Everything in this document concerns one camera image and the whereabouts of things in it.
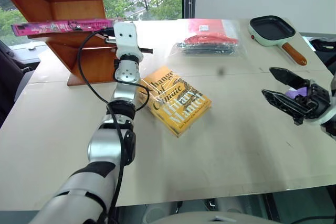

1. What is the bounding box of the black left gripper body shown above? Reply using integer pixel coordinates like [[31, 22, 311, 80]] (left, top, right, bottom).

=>
[[99, 27, 117, 45]]

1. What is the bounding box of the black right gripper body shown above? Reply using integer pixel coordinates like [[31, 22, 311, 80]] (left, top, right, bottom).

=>
[[288, 78, 331, 119]]

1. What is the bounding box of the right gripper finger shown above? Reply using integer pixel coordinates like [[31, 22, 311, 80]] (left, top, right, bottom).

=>
[[268, 67, 311, 89], [261, 89, 307, 126]]

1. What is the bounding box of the pink book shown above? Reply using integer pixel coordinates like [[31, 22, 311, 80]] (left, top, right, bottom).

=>
[[10, 18, 118, 37]]

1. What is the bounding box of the wooden bookshelf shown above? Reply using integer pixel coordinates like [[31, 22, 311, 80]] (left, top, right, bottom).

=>
[[0, 0, 119, 87]]

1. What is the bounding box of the yellow book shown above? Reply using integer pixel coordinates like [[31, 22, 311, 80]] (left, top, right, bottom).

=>
[[138, 66, 213, 138]]

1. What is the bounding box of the black object beside table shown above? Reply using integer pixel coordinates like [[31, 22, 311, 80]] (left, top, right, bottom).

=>
[[309, 37, 336, 76]]

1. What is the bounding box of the green electric frying pan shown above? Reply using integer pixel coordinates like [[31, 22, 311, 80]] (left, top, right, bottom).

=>
[[248, 15, 308, 67]]

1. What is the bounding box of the clear plastic bag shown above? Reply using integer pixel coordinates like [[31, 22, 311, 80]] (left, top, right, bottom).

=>
[[167, 19, 249, 58]]

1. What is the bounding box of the red packet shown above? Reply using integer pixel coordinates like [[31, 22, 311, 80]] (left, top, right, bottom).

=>
[[187, 19, 227, 36]]

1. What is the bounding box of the dark chair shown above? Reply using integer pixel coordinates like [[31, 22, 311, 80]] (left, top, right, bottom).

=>
[[0, 39, 35, 128]]

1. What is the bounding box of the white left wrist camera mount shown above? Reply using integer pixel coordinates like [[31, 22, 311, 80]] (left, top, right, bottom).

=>
[[113, 22, 144, 59]]

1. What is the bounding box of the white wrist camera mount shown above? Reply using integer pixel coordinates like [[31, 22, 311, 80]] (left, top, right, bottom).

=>
[[303, 73, 336, 128], [113, 22, 144, 59]]

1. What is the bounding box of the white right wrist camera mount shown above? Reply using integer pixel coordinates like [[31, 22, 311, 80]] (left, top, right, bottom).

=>
[[303, 73, 336, 128]]

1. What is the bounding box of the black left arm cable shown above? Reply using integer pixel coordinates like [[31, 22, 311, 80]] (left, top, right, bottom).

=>
[[77, 28, 151, 224]]

